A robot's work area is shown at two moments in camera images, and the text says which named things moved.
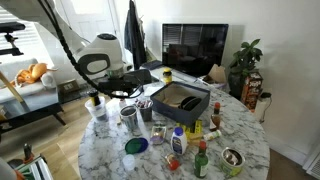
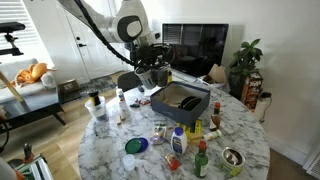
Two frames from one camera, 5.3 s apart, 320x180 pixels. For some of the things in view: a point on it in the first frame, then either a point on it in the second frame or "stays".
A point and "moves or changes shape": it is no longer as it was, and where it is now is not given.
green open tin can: (231, 161) stays
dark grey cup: (145, 109) -> (161, 76)
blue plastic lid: (143, 145) stays
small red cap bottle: (172, 162) stays
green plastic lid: (132, 146) stays
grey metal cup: (129, 115) moves or changes shape
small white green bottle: (212, 135) stays
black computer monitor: (193, 47) stays
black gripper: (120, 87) -> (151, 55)
